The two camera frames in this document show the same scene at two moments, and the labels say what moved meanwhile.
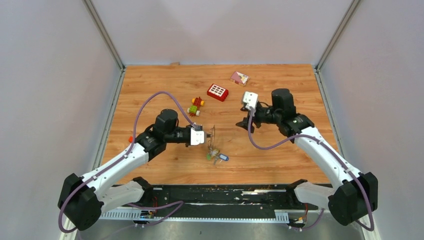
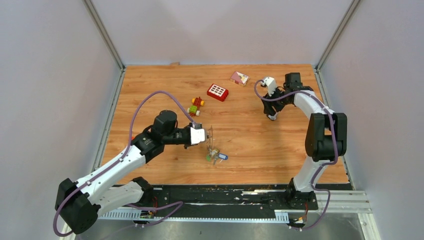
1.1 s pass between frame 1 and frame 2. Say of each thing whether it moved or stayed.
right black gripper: moved
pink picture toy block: stayed
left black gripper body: stayed
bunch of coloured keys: stayed
